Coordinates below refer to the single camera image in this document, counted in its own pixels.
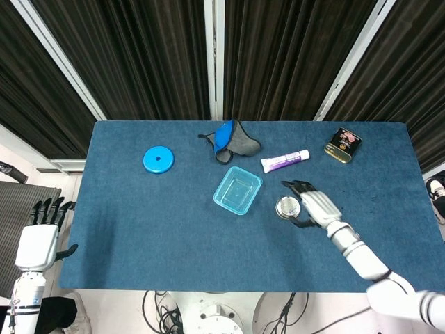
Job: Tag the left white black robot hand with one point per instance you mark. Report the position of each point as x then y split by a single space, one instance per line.
36 243

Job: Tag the clear blue plastic container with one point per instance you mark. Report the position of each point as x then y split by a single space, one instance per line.
237 191

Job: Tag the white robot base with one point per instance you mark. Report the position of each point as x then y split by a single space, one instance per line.
219 313

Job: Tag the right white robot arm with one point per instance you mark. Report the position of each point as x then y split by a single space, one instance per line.
365 259

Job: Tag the blue fabric table cover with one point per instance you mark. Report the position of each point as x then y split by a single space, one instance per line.
156 226

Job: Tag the blue round plastic disc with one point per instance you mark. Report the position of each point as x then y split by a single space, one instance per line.
158 163

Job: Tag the dark pleated curtain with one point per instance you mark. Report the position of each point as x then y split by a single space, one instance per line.
146 59

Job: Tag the grey and blue eye mask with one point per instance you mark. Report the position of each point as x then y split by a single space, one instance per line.
243 141

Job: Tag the round gold metal tin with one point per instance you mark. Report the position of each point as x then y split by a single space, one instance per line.
288 207

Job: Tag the white purple toothpaste tube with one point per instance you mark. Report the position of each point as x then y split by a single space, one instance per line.
281 160

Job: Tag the rectangular black gold food tin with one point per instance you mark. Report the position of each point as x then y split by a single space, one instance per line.
342 146

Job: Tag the black and white sneaker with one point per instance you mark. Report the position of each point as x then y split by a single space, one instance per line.
437 193

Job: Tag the white metal frame post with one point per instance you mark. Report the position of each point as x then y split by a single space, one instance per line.
351 59
213 59
59 62

